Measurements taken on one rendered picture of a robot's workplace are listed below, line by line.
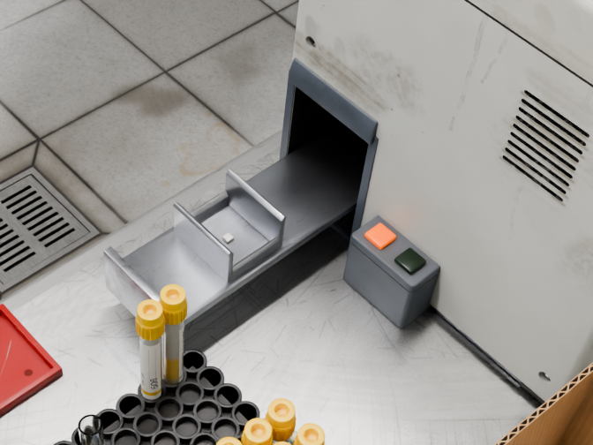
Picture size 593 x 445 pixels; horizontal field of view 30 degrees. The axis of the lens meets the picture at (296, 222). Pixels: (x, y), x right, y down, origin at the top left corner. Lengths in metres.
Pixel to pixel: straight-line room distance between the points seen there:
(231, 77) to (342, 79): 1.50
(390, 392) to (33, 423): 0.23
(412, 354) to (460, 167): 0.15
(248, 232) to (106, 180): 1.28
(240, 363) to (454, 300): 0.15
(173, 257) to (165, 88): 1.46
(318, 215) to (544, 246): 0.18
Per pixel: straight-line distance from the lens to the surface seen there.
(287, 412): 0.60
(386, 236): 0.76
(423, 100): 0.68
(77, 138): 2.11
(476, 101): 0.65
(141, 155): 2.07
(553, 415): 0.61
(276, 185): 0.80
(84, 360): 0.75
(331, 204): 0.79
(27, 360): 0.76
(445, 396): 0.76
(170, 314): 0.65
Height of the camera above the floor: 1.51
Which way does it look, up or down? 50 degrees down
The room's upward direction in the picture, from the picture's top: 8 degrees clockwise
